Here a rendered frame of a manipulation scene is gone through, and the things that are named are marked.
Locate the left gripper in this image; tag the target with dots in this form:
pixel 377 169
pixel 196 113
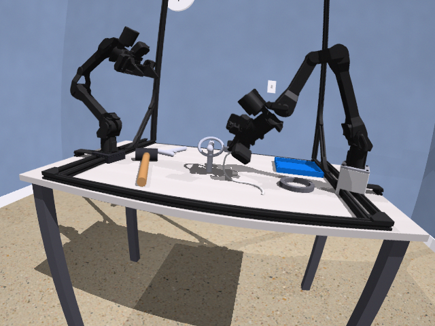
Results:
pixel 242 152

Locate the blue tray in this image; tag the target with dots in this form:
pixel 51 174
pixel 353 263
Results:
pixel 291 166

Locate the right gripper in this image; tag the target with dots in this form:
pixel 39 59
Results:
pixel 132 66

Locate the black mallet with wooden handle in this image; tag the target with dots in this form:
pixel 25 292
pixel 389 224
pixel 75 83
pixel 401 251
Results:
pixel 150 154

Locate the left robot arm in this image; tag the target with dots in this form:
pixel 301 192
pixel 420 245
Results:
pixel 354 128

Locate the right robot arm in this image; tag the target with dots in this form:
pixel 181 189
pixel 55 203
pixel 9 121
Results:
pixel 111 48

